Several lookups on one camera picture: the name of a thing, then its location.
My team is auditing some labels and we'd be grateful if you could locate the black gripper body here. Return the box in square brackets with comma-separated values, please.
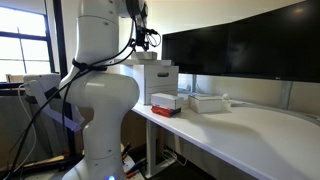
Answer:
[136, 26, 149, 50]

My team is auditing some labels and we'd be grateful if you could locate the small white box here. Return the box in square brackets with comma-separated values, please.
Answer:
[131, 52, 157, 60]

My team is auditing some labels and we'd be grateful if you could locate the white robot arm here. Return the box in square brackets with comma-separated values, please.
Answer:
[60, 0, 145, 180]

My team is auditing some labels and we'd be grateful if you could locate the white cardboard storage box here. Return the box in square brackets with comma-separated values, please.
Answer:
[121, 65, 179, 105]

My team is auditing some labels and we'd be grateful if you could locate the red flat box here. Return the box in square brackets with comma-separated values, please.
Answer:
[151, 106, 181, 117]

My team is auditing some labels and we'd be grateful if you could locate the square white box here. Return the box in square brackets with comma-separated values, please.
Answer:
[189, 96, 222, 114]

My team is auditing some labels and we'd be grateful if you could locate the long white carton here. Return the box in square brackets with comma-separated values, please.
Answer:
[151, 93, 184, 109]

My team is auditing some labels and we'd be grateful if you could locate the small white round object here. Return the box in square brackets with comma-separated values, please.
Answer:
[222, 94, 230, 100]

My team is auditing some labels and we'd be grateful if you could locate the white desk leg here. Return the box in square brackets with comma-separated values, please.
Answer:
[145, 121, 175, 179]

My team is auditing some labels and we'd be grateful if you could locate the large black monitor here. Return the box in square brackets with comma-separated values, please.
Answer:
[194, 0, 320, 84]

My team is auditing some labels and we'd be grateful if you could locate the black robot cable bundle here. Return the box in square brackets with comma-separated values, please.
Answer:
[3, 13, 163, 180]

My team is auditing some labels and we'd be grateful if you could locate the window frame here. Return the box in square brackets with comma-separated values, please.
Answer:
[0, 0, 60, 82]

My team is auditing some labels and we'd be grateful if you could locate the white camera stand arm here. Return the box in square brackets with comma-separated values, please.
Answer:
[23, 73, 84, 132]

